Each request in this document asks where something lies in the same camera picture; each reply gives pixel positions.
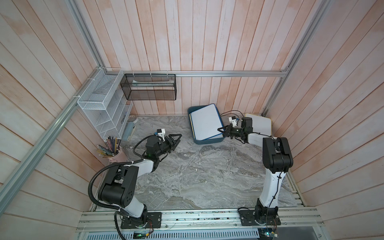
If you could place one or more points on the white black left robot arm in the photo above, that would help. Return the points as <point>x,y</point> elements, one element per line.
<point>117,191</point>

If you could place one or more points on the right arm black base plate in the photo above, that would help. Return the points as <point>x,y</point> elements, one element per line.
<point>256,218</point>

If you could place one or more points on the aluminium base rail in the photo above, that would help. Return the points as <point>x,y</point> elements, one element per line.
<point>205,219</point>

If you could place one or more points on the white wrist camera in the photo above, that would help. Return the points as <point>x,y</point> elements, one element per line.
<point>234,121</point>
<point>161,133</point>

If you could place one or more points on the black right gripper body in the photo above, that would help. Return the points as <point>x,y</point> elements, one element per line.
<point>235,132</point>

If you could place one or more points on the yellow-framed whiteboard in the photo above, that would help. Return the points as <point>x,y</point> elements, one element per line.
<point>261,124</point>

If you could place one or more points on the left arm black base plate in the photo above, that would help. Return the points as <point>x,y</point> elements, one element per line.
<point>150,220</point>

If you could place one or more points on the aluminium horizontal wall rail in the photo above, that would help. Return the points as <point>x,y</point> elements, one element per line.
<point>231,73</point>

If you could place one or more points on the black mesh wall basket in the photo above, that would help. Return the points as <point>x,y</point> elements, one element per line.
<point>149,87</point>

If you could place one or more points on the light blue stapler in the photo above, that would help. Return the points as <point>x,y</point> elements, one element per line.
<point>128,131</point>

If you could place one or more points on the small clear tape roll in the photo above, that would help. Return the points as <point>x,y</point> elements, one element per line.
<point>133,119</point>

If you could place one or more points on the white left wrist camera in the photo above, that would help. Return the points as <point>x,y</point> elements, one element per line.
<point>161,133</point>

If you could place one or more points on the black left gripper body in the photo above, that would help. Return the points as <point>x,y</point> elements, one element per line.
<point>164,146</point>

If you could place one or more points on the teal plastic storage box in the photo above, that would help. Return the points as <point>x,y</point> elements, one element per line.
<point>207,141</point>

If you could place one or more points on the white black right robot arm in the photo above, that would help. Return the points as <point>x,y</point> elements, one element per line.
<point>277,160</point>

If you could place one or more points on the pink pencil cup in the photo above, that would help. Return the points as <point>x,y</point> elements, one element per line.
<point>119,157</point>

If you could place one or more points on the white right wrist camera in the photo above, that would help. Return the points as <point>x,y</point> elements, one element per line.
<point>234,121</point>

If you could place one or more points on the blue-framed whiteboard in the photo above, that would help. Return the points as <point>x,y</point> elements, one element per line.
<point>207,121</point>

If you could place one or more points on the white wire wall shelf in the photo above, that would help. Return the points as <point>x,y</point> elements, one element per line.
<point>104,103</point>

